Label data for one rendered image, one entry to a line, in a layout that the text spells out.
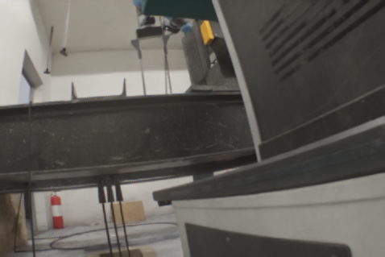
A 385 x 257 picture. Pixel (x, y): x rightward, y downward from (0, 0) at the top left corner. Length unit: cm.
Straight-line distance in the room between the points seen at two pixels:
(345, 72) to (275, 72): 10
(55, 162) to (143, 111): 38
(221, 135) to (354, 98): 77
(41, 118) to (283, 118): 81
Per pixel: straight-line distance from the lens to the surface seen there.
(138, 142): 86
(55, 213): 331
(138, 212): 323
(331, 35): 26
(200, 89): 142
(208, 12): 91
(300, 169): 18
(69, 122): 89
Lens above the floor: 31
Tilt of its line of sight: 16 degrees up
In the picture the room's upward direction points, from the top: 10 degrees counter-clockwise
